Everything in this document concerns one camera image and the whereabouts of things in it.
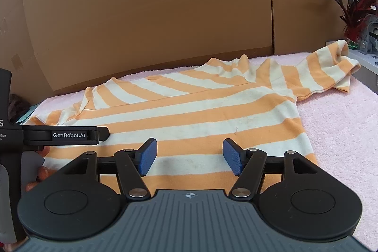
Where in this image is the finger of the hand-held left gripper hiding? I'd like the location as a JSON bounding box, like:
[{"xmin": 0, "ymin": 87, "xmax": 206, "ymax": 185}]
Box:
[{"xmin": 94, "ymin": 126, "xmax": 110, "ymax": 144}]

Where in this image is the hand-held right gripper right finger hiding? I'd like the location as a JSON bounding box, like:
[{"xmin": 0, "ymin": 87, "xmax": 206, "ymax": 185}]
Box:
[{"xmin": 222, "ymin": 138, "xmax": 319, "ymax": 199}]

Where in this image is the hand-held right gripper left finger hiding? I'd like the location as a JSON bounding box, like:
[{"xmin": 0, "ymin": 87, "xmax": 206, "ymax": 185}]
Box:
[{"xmin": 60, "ymin": 138, "xmax": 158, "ymax": 200}]

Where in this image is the orange white striped shirt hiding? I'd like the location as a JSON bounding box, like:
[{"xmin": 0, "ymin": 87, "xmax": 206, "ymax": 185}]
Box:
[{"xmin": 22, "ymin": 39, "xmax": 361, "ymax": 196}]

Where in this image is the person's left hand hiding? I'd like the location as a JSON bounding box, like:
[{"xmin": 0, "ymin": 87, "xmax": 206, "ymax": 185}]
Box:
[{"xmin": 25, "ymin": 149, "xmax": 57, "ymax": 193}]

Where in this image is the dark brown cloth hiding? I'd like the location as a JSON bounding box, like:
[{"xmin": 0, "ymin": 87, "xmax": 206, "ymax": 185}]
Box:
[{"xmin": 8, "ymin": 94, "xmax": 30, "ymax": 123}]

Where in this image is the teal cloth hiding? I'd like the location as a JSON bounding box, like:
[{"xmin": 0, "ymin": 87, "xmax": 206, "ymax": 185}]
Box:
[{"xmin": 21, "ymin": 104, "xmax": 39, "ymax": 124}]

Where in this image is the large cardboard box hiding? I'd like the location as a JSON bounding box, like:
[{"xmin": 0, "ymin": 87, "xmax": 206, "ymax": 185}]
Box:
[{"xmin": 20, "ymin": 0, "xmax": 274, "ymax": 93}]

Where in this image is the white table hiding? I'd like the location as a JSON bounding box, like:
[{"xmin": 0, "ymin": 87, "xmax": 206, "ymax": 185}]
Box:
[{"xmin": 325, "ymin": 41, "xmax": 378, "ymax": 84}]

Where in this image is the grey metal machine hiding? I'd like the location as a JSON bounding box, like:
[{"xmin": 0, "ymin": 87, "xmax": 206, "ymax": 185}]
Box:
[{"xmin": 356, "ymin": 13, "xmax": 378, "ymax": 55}]

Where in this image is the red leaf potted plant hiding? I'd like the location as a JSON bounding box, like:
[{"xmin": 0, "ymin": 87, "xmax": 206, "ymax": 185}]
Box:
[{"xmin": 320, "ymin": 0, "xmax": 378, "ymax": 49}]

